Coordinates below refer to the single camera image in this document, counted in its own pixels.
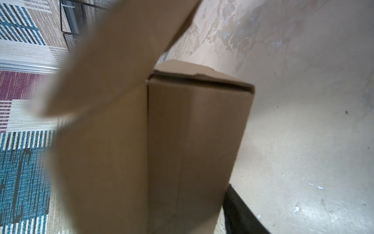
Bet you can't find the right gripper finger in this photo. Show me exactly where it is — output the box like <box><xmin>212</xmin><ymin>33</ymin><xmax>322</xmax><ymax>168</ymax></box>
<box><xmin>223</xmin><ymin>184</ymin><xmax>270</xmax><ymax>234</ymax></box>

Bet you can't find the brown cardboard box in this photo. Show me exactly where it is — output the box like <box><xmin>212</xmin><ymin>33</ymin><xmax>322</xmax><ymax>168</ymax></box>
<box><xmin>32</xmin><ymin>1</ymin><xmax>255</xmax><ymax>234</ymax></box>

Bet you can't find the black wire mesh shelf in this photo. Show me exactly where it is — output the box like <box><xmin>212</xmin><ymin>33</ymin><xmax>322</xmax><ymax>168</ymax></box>
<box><xmin>59</xmin><ymin>0</ymin><xmax>108</xmax><ymax>52</ymax></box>

